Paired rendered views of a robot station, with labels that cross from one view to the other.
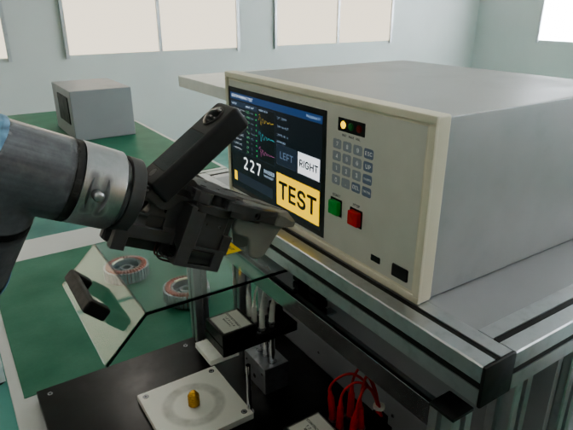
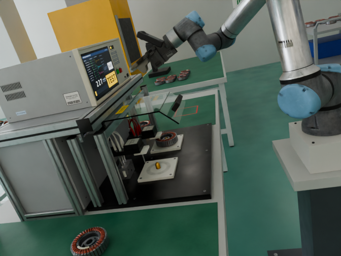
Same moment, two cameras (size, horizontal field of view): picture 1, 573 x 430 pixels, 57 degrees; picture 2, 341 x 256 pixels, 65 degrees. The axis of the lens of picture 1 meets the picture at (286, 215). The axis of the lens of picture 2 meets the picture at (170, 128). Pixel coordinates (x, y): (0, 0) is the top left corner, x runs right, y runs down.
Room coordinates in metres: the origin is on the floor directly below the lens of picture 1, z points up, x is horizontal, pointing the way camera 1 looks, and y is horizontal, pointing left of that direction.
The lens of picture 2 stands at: (1.32, 0.95, 1.32)
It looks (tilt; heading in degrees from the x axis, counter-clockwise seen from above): 21 degrees down; 227
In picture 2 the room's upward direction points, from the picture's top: 15 degrees counter-clockwise
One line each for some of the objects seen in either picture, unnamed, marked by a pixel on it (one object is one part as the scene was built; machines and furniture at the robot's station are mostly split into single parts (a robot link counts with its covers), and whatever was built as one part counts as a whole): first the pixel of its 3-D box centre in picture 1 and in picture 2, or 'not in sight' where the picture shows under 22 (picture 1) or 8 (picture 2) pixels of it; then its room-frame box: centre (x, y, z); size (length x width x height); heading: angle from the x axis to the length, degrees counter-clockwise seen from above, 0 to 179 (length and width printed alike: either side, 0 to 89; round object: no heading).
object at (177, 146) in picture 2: not in sight; (167, 143); (0.51, 0.03, 0.78); 0.15 x 0.15 x 0.01; 33
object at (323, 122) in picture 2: not in sight; (324, 115); (0.34, 0.69, 0.90); 0.15 x 0.15 x 0.10
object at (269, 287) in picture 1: (280, 293); (128, 108); (0.67, 0.01, 1.03); 0.62 x 0.01 x 0.03; 33
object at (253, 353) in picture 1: (266, 366); (125, 169); (0.79, 0.04, 0.80); 0.07 x 0.05 x 0.06; 33
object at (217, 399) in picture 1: (193, 406); (158, 169); (0.71, 0.16, 0.78); 0.15 x 0.15 x 0.01; 33
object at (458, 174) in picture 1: (407, 146); (69, 75); (0.78, -0.18, 1.22); 0.44 x 0.39 x 0.20; 33
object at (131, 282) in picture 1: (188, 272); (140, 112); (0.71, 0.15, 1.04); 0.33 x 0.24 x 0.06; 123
